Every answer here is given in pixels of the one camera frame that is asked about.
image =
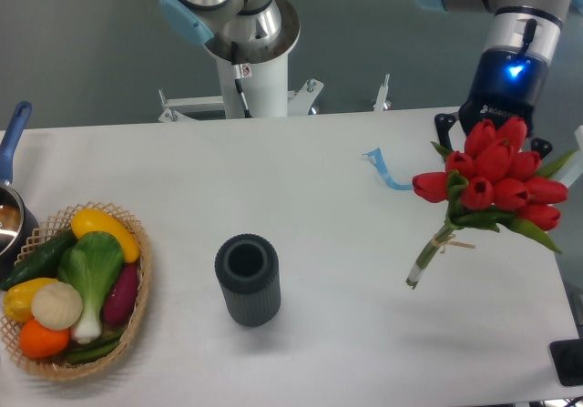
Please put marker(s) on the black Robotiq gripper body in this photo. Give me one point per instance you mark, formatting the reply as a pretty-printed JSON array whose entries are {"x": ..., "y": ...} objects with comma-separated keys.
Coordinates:
[{"x": 505, "y": 85}]

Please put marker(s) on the red tulip bouquet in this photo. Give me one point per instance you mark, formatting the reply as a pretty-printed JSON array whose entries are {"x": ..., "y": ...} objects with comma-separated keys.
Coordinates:
[{"x": 492, "y": 183}]

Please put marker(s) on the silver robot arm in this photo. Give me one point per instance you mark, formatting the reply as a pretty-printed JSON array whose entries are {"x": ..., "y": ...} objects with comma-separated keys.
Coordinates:
[{"x": 527, "y": 27}]

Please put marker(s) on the white object at edge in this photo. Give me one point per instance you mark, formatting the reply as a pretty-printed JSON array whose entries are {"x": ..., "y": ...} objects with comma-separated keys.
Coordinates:
[{"x": 573, "y": 168}]

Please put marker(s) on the blue tape strip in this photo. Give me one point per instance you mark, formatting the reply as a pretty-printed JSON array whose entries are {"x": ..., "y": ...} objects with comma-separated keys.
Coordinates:
[{"x": 376, "y": 158}]

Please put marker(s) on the black device at edge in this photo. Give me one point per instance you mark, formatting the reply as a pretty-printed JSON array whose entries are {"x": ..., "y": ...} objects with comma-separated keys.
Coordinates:
[{"x": 567, "y": 358}]

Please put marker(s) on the dark grey ribbed vase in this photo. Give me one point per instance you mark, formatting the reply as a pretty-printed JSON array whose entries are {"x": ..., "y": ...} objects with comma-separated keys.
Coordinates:
[{"x": 247, "y": 269}]

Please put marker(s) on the purple sweet potato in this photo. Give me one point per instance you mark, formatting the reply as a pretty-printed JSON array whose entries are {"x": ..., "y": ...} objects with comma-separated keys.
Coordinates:
[{"x": 121, "y": 300}]

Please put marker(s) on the green bok choy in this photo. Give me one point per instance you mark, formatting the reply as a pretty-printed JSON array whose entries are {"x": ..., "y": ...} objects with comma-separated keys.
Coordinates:
[{"x": 91, "y": 267}]

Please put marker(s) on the woven wicker basket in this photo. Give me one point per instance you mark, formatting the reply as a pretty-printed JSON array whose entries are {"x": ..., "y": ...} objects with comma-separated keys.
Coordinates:
[{"x": 56, "y": 369}]

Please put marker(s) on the green bean pod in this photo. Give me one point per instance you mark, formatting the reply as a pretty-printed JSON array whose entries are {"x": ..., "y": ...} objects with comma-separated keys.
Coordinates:
[{"x": 93, "y": 351}]

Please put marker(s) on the dark green cucumber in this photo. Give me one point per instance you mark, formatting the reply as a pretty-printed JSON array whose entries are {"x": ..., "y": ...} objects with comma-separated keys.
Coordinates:
[{"x": 42, "y": 262}]

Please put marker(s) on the white garlic bulb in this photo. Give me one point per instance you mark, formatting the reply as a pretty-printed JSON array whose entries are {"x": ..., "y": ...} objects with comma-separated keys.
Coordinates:
[{"x": 57, "y": 306}]

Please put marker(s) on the yellow bell pepper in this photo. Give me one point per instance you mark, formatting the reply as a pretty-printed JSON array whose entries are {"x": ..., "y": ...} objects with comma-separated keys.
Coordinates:
[{"x": 18, "y": 299}]

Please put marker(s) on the orange fruit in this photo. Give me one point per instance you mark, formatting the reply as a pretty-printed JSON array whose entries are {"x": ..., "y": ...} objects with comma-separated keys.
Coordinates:
[{"x": 38, "y": 342}]

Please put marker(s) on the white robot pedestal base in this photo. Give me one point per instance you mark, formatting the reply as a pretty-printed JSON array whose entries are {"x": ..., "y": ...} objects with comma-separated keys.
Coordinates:
[{"x": 250, "y": 41}]

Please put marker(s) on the blue-handled steel saucepan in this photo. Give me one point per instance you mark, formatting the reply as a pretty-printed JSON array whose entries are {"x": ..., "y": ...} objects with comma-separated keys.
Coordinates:
[{"x": 17, "y": 221}]

